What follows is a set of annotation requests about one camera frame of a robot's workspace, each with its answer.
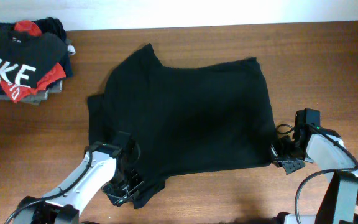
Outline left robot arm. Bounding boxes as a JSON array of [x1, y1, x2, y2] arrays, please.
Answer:
[[6, 132, 144, 223]]

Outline red folded t-shirt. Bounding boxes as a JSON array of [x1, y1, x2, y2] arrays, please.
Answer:
[[0, 21, 66, 103]]

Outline black Sydrogen t-shirt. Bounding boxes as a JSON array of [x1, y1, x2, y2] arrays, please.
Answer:
[[87, 45, 277, 209]]

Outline navy folded t-shirt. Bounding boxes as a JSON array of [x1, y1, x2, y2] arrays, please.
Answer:
[[0, 17, 74, 95]]

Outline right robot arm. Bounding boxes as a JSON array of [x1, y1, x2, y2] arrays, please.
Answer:
[[270, 108, 358, 224]]

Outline grey folded t-shirt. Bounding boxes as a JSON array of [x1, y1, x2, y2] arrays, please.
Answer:
[[0, 88, 50, 104]]

